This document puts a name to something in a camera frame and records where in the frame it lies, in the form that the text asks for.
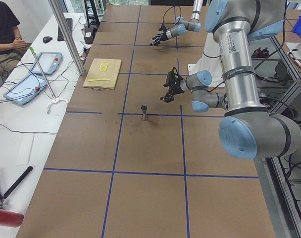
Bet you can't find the aluminium frame post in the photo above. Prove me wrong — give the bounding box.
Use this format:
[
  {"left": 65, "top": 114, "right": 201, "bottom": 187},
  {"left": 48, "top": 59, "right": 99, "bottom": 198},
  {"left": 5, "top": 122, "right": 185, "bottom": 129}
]
[{"left": 48, "top": 0, "right": 85, "bottom": 75}]

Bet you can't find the green handled reacher grabber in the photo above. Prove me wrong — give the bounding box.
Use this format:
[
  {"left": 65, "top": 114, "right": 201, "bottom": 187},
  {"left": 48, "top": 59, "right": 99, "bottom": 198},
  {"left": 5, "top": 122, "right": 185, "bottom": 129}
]
[{"left": 29, "top": 46, "right": 69, "bottom": 115}]

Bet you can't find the near teach pendant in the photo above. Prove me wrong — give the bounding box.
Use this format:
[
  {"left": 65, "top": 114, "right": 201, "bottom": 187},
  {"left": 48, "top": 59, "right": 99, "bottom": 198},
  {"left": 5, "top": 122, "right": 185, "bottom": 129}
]
[{"left": 3, "top": 74, "right": 47, "bottom": 106}]

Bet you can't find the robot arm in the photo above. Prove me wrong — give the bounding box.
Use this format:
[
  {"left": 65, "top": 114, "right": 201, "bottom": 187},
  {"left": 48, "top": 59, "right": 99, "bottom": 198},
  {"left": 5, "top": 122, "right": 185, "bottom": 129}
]
[
  {"left": 150, "top": 0, "right": 204, "bottom": 46},
  {"left": 162, "top": 0, "right": 301, "bottom": 159}
]

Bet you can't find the person in black shirt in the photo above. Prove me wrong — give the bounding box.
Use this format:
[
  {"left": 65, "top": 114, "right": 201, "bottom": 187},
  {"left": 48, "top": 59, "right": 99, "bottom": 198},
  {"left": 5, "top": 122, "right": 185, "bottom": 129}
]
[{"left": 0, "top": 1, "right": 27, "bottom": 80}]

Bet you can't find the black computer mouse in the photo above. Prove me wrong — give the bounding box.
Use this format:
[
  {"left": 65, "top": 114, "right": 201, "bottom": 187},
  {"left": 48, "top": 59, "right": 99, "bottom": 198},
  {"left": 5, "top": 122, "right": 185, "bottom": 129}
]
[{"left": 43, "top": 36, "right": 52, "bottom": 44}]

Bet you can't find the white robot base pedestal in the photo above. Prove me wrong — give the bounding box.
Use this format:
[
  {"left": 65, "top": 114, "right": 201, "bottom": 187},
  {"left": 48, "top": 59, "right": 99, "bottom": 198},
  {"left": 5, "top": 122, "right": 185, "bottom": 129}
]
[{"left": 188, "top": 33, "right": 223, "bottom": 87}]

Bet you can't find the bamboo cutting board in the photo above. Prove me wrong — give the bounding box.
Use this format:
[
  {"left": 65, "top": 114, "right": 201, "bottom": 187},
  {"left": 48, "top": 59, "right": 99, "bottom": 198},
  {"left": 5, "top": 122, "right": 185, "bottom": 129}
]
[{"left": 83, "top": 59, "right": 122, "bottom": 89}]

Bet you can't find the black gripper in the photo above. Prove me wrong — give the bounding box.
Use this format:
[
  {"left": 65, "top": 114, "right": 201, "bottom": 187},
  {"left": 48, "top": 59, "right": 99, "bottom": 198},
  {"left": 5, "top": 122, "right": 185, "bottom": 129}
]
[
  {"left": 160, "top": 67, "right": 184, "bottom": 103},
  {"left": 150, "top": 23, "right": 168, "bottom": 46}
]

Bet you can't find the steel jigger shaker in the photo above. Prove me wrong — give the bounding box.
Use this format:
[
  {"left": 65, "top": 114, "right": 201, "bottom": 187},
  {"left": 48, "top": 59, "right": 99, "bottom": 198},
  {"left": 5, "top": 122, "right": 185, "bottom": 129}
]
[{"left": 140, "top": 104, "right": 148, "bottom": 120}]

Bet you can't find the far teach pendant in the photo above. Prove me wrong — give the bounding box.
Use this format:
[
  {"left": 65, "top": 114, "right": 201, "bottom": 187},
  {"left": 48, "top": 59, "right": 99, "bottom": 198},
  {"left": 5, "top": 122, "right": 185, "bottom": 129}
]
[{"left": 37, "top": 52, "right": 63, "bottom": 75}]

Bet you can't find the yellow plastic knife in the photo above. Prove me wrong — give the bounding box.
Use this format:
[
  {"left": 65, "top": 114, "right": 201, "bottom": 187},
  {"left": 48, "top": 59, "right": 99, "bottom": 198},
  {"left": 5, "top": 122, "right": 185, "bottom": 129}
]
[{"left": 87, "top": 78, "right": 111, "bottom": 82}]

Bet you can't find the teach pendant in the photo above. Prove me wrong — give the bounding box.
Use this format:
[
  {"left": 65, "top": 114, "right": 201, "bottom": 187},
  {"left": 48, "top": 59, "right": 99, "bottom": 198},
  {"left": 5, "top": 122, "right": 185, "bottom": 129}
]
[
  {"left": 3, "top": 74, "right": 47, "bottom": 106},
  {"left": 37, "top": 52, "right": 63, "bottom": 75}
]

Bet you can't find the red bottle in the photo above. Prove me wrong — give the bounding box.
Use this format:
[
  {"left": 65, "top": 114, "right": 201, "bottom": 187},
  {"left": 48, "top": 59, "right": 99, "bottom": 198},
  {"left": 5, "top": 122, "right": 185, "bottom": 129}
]
[{"left": 0, "top": 209, "right": 24, "bottom": 228}]

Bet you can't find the black keyboard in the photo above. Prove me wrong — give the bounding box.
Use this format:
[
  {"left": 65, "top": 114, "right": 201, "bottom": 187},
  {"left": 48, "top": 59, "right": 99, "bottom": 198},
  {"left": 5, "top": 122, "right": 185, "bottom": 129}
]
[{"left": 57, "top": 17, "right": 74, "bottom": 42}]

